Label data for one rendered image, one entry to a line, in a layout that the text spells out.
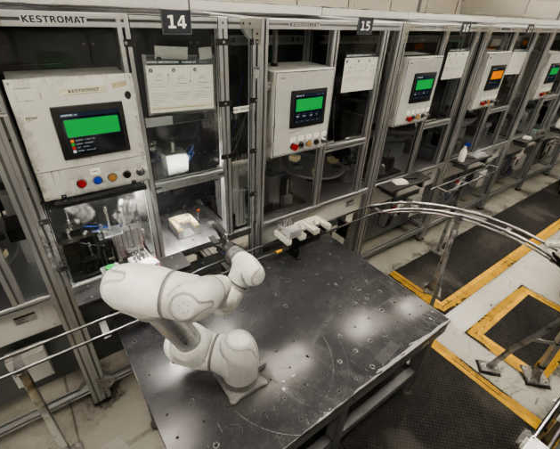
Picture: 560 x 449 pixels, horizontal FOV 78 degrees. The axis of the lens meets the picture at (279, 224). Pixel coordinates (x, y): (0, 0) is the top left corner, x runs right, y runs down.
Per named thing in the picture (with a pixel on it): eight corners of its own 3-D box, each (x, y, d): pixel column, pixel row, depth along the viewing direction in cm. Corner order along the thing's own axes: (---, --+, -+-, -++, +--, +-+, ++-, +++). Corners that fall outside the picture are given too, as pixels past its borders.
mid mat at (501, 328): (540, 387, 233) (541, 386, 233) (464, 332, 270) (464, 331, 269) (591, 323, 285) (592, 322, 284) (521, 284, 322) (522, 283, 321)
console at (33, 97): (45, 205, 138) (2, 81, 113) (36, 178, 157) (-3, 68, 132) (151, 182, 159) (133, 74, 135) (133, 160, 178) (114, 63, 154)
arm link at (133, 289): (214, 376, 149) (166, 365, 152) (224, 338, 158) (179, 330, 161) (154, 314, 85) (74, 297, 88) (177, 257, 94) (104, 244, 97)
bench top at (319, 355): (195, 522, 114) (194, 518, 112) (110, 317, 184) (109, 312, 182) (449, 324, 191) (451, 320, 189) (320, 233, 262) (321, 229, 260)
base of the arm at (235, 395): (276, 379, 154) (276, 371, 151) (231, 407, 143) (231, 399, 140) (254, 350, 166) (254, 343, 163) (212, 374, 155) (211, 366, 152)
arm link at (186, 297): (229, 273, 102) (185, 265, 104) (206, 286, 84) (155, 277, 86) (223, 316, 102) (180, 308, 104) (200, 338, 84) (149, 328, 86)
